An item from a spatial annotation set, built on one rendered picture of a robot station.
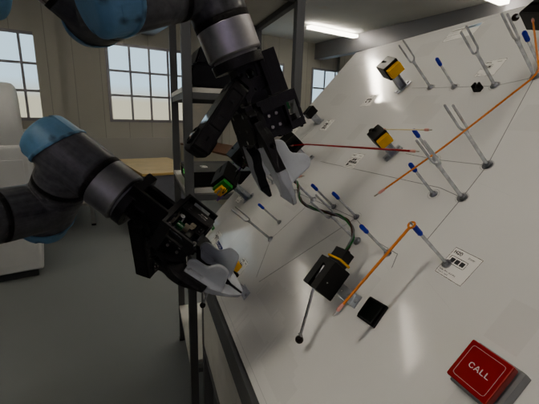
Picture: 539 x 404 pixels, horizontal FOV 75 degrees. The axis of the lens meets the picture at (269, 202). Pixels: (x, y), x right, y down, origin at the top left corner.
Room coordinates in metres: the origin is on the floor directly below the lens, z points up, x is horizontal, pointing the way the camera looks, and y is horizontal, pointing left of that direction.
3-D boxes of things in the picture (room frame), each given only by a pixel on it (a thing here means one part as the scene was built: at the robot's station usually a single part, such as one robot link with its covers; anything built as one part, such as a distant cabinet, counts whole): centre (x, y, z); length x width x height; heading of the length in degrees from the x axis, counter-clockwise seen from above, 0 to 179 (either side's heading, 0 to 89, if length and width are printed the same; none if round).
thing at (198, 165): (1.64, 0.24, 1.09); 0.35 x 0.33 x 0.07; 20
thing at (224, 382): (1.04, 0.16, 0.60); 0.55 x 0.02 x 0.39; 20
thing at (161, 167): (4.34, 1.42, 0.37); 1.33 x 0.69 x 0.73; 34
